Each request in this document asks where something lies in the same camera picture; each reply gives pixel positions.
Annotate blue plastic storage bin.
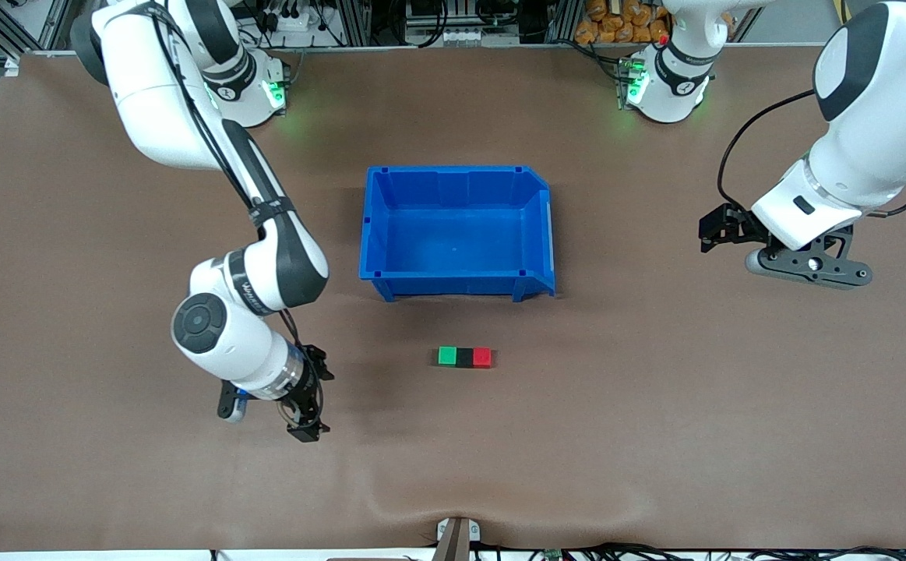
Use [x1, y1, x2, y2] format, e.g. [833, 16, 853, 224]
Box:
[358, 165, 557, 303]

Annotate orange snack bags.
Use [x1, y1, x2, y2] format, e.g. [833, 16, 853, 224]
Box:
[575, 0, 672, 44]

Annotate white power strip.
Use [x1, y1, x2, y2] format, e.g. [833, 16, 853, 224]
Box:
[262, 6, 323, 34]

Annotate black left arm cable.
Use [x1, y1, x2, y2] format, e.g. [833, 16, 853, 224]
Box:
[717, 89, 816, 213]

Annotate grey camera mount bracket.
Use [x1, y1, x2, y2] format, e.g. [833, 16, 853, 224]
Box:
[435, 517, 481, 561]

